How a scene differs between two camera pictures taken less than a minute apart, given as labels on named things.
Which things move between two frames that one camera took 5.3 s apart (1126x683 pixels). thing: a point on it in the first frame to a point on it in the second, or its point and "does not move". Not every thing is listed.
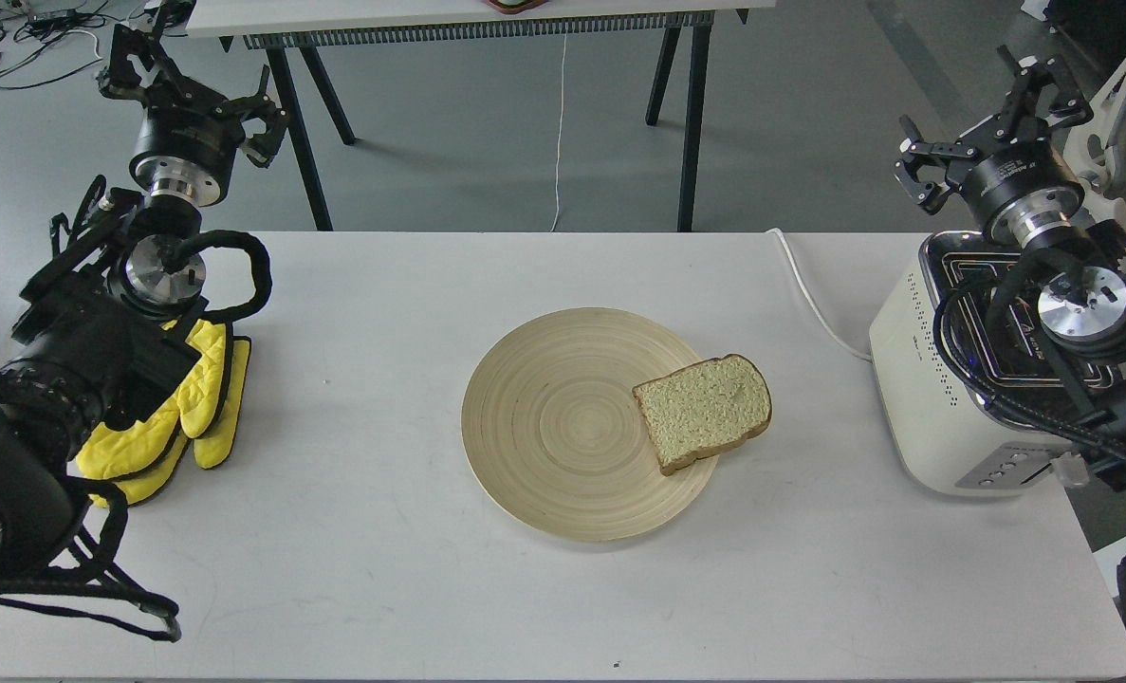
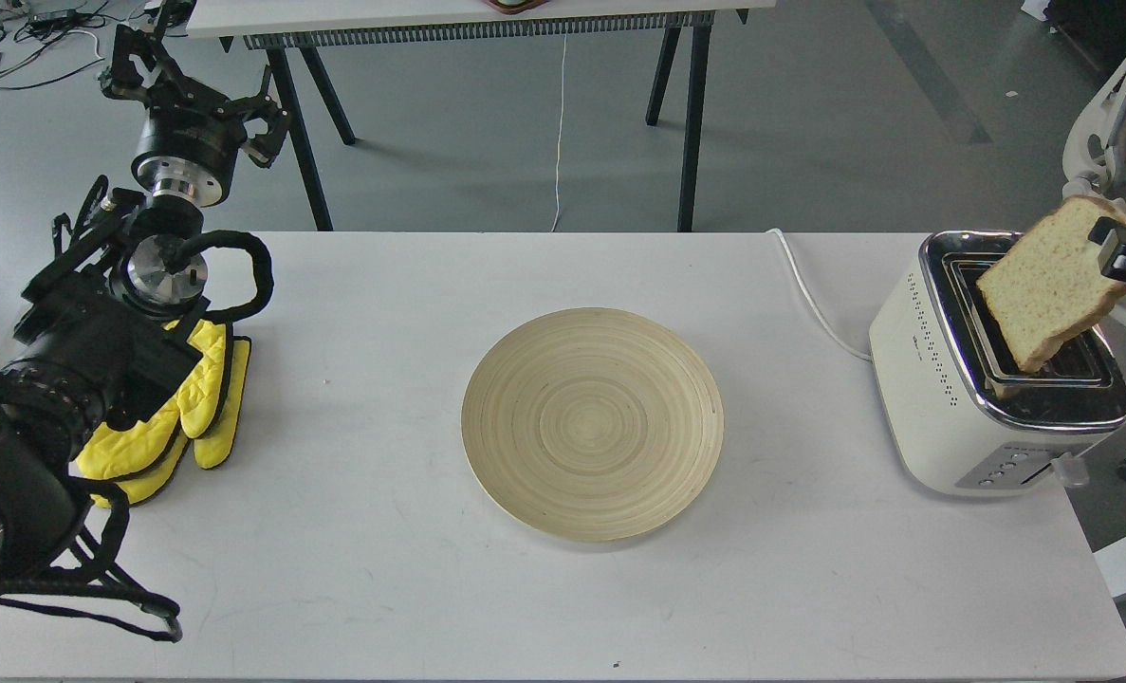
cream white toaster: [983, 399] does not move
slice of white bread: [704, 409] to [1049, 285]
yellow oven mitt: [204, 414] does not move
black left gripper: [189, 151] does not move
